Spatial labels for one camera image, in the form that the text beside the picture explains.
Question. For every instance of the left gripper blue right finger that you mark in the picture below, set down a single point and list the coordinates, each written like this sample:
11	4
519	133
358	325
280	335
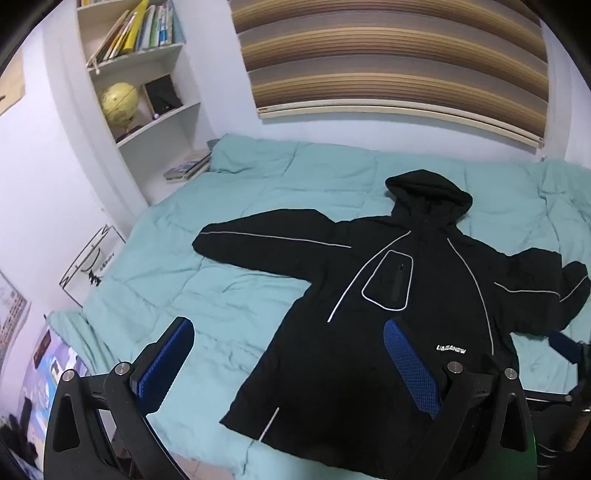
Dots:
417	377

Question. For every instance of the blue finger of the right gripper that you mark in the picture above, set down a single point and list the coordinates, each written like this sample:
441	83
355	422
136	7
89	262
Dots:
565	346

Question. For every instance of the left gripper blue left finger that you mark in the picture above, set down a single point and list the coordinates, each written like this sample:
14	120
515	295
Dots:
158	364

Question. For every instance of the black hooded jacket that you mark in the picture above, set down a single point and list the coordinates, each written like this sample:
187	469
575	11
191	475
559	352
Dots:
326	388

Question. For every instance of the teal quilted bed comforter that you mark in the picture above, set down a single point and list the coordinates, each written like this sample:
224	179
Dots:
235	311

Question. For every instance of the white paper shopping bag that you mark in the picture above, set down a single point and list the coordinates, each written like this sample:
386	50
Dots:
87	270

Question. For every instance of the stack of books on shelf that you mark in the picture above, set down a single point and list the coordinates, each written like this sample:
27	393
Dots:
190	166

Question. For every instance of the yellow globe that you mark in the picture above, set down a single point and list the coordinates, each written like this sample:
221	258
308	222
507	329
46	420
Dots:
119	103

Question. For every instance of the white bookshelf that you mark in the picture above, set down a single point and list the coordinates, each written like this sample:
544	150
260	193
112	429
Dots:
150	146

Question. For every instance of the striped brown window blind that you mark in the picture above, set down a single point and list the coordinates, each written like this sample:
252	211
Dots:
481	64

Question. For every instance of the row of upright books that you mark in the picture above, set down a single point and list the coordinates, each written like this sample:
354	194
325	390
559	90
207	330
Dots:
116	28

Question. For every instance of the black picture frame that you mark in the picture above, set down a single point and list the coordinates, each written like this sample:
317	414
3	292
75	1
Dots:
161	95

